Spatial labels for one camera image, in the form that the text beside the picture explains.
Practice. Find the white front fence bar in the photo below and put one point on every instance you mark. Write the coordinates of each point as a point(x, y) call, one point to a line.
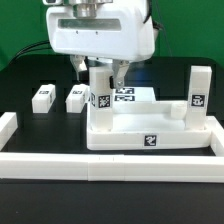
point(112, 167)

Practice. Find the white desk top tray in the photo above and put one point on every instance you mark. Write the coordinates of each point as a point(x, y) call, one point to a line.
point(144, 125)

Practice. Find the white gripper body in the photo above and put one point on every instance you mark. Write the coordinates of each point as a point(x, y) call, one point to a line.
point(118, 31)

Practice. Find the white right fence block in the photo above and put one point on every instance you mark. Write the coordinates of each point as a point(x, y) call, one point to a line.
point(217, 136)

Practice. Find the fiducial marker board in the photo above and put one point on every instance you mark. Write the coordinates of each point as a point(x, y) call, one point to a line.
point(131, 94)

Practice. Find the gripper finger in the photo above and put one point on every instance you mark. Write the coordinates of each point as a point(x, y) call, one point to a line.
point(79, 65)
point(119, 68)

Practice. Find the white left fence block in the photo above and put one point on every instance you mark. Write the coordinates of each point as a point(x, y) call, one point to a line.
point(8, 125)

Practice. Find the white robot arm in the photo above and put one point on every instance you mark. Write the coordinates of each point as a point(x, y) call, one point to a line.
point(87, 9)

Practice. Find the white fence block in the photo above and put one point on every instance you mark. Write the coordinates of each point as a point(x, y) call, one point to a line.
point(8, 125)
point(217, 136)

